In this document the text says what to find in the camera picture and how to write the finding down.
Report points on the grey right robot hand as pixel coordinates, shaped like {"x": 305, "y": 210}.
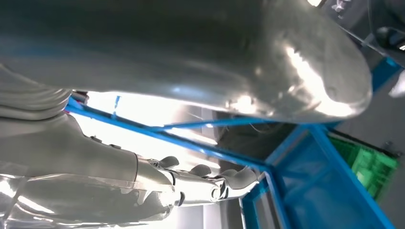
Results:
{"x": 79, "y": 177}

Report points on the blue metal shelf rack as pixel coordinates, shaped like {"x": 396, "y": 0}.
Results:
{"x": 316, "y": 177}

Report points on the green plastic crate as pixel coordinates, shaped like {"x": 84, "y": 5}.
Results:
{"x": 370, "y": 167}

